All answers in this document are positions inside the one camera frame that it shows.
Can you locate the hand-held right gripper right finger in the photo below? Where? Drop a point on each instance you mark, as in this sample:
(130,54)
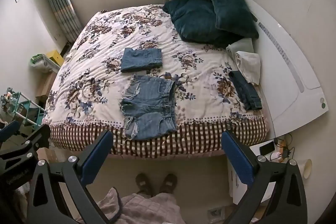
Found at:
(237,161)

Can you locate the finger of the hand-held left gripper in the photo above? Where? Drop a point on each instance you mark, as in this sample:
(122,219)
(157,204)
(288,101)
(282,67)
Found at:
(9,130)
(31,141)

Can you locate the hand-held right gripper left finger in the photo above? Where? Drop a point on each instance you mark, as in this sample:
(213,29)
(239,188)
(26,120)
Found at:
(95,159)

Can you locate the frayed denim shorts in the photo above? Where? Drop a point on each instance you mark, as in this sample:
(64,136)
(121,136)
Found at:
(148,106)

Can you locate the person's pink checked pants legs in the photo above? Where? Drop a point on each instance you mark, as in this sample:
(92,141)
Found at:
(147,209)

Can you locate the folded light denim pants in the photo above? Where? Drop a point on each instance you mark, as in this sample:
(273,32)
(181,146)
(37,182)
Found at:
(141,60)

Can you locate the white nightstand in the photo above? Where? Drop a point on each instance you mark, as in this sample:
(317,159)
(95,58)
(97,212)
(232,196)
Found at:
(236,187)

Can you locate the teal storage rack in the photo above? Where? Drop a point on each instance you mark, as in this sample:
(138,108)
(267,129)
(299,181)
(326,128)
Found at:
(23,108)

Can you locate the black smartphone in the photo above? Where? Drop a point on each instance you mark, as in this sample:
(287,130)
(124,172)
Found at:
(267,148)

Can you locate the person's left shoe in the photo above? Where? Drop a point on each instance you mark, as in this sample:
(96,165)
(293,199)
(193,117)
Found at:
(143,183)

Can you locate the person's shoe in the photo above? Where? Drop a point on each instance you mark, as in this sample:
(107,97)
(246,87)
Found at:
(168,183)
(143,183)

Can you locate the white power strip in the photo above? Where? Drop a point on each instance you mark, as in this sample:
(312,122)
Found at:
(216,214)

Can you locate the cardboard box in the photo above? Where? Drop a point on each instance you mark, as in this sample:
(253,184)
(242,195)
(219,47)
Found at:
(46,85)

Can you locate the paper cup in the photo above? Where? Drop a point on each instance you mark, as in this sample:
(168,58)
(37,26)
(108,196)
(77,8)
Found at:
(305,169)

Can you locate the folded dark jeans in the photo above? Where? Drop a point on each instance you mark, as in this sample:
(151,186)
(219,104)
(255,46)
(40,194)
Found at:
(246,91)

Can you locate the person's right shoe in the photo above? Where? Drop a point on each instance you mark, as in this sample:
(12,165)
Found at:
(168,183)

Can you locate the green and white bag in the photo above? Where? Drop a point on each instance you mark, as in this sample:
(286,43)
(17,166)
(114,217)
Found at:
(42,62)

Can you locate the yellow box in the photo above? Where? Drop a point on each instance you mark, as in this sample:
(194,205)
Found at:
(55,57)

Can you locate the folded white cloth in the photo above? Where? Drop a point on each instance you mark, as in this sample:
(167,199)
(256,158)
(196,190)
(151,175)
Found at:
(249,66)

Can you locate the floral bed blanket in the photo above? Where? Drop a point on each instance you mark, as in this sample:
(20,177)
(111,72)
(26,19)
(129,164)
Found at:
(105,56)

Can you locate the white bed headboard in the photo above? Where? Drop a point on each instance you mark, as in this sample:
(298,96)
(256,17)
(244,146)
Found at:
(288,69)

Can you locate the folded pale green cloth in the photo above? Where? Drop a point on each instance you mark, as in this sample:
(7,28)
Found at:
(241,47)

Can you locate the large dark teal pillow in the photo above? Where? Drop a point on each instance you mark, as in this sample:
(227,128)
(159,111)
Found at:
(194,19)

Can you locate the small dark teal pillow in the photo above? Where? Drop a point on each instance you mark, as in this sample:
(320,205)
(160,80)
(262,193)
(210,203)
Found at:
(233,11)

